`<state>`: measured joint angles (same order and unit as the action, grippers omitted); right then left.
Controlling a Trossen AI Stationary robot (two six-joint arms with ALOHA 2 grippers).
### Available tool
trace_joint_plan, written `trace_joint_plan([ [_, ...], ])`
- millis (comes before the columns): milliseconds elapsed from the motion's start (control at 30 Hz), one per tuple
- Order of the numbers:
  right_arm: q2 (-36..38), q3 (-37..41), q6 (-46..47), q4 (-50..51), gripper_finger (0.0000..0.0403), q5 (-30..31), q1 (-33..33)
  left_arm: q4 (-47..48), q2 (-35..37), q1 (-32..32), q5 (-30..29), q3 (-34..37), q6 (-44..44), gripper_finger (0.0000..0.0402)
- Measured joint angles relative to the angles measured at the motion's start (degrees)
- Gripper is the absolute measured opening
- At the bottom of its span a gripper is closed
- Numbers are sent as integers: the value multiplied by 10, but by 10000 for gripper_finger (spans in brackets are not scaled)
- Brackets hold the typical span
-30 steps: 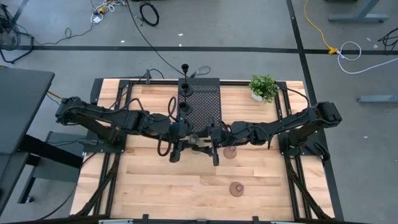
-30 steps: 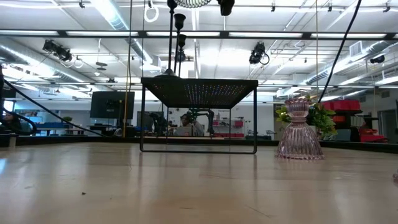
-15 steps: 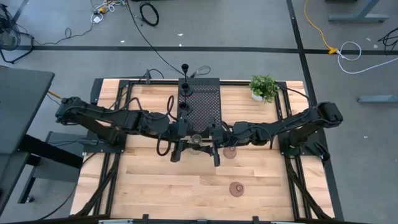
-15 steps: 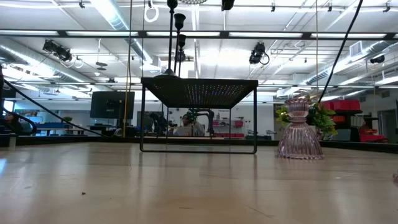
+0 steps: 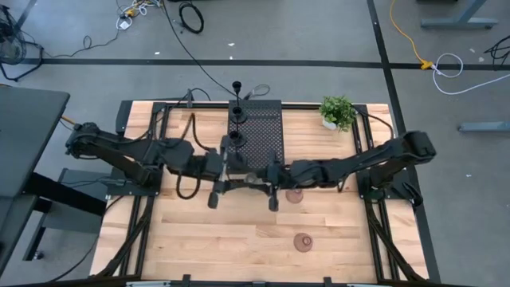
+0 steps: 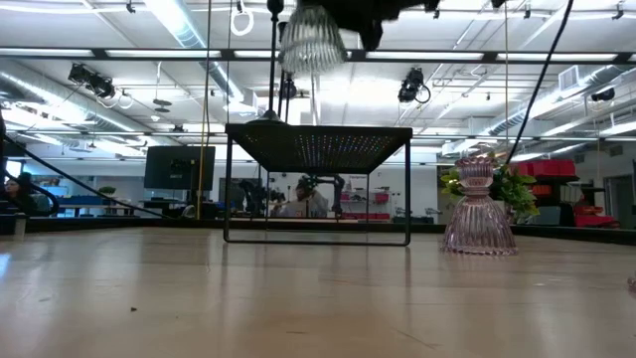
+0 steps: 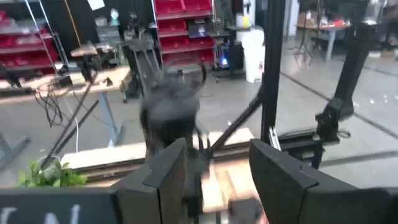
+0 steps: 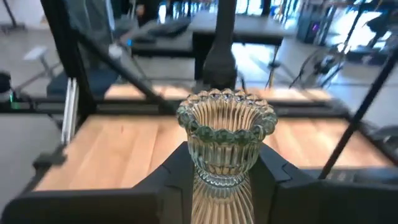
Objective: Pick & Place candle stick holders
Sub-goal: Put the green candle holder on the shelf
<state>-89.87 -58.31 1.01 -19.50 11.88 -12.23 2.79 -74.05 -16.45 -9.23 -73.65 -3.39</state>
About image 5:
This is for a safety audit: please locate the black floor fan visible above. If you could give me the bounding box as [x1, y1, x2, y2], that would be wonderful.
[0, 4, 45, 83]

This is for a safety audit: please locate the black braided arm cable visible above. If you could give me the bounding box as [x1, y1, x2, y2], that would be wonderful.
[175, 112, 213, 201]

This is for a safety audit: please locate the black perforated metal shelf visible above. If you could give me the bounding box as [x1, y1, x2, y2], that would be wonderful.
[227, 99, 286, 171]

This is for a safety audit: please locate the coiled black cable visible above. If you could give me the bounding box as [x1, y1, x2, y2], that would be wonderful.
[178, 1, 206, 35]

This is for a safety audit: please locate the white power strip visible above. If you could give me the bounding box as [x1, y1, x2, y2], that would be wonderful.
[115, 0, 161, 32]

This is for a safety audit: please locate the grey side table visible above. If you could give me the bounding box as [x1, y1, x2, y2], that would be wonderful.
[0, 85, 72, 277]

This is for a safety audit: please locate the black aluminium rig frame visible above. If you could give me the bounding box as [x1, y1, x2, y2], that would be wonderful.
[88, 98, 442, 287]

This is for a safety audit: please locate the yellow extension cable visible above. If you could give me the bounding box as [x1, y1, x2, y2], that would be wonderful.
[389, 0, 435, 72]

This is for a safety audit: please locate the white floor cable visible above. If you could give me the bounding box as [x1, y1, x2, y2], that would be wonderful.
[431, 52, 510, 96]

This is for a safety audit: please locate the long black floor cable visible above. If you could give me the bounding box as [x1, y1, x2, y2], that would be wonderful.
[160, 0, 241, 99]

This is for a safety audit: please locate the brown round disc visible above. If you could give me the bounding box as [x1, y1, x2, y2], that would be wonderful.
[292, 232, 314, 254]

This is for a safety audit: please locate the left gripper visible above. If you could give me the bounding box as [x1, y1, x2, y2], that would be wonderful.
[200, 135, 253, 191]

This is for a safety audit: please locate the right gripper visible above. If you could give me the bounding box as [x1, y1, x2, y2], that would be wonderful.
[252, 159, 294, 192]

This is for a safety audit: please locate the small potted green plant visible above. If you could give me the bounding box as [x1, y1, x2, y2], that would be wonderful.
[318, 94, 358, 133]

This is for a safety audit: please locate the pink glass candle holder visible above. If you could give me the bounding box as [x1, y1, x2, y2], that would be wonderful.
[284, 187, 304, 205]

